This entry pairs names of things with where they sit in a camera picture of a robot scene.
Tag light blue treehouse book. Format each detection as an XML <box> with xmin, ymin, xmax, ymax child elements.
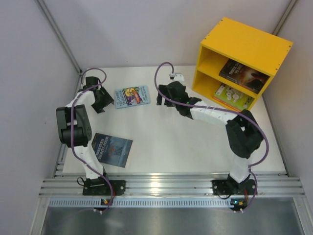
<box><xmin>114</xmin><ymin>85</ymin><xmax>151</xmax><ymax>109</ymax></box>

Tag Nineteen Eighty-Four blue book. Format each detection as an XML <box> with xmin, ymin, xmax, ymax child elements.
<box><xmin>92</xmin><ymin>133</ymin><xmax>133</xmax><ymax>168</ymax></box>

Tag green comic book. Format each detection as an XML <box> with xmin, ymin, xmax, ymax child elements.
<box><xmin>213</xmin><ymin>83</ymin><xmax>254</xmax><ymax>109</ymax></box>

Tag Three Days To See book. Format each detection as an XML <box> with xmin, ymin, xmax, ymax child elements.
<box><xmin>219</xmin><ymin>59</ymin><xmax>269</xmax><ymax>94</ymax></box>

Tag orange treehouse book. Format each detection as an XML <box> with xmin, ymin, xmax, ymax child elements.
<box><xmin>213</xmin><ymin>96</ymin><xmax>245</xmax><ymax>112</ymax></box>

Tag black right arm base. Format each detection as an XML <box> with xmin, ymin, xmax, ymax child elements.
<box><xmin>212</xmin><ymin>174</ymin><xmax>256</xmax><ymax>197</ymax></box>

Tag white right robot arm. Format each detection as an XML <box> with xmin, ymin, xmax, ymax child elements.
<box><xmin>156</xmin><ymin>81</ymin><xmax>264</xmax><ymax>188</ymax></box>

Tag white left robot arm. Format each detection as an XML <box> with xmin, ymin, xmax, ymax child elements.
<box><xmin>56</xmin><ymin>76</ymin><xmax>114</xmax><ymax>180</ymax></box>

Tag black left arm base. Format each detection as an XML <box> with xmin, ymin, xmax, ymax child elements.
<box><xmin>77</xmin><ymin>174</ymin><xmax>126</xmax><ymax>196</ymax></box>

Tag yellow wooden shelf box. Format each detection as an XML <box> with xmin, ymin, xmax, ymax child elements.
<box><xmin>192</xmin><ymin>17</ymin><xmax>293</xmax><ymax>112</ymax></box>

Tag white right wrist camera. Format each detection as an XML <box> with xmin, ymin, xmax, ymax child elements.
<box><xmin>169</xmin><ymin>72</ymin><xmax>184</xmax><ymax>82</ymax></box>

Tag aluminium mounting rail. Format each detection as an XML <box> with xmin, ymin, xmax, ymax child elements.
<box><xmin>39</xmin><ymin>174</ymin><xmax>305</xmax><ymax>209</ymax></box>

